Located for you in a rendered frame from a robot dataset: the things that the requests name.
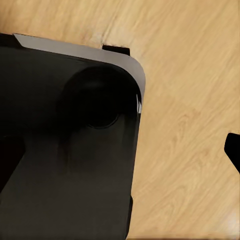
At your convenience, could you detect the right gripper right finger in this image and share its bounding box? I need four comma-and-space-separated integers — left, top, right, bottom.
224, 132, 240, 173

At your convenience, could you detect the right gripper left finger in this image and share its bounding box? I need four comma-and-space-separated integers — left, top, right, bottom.
0, 133, 26, 193

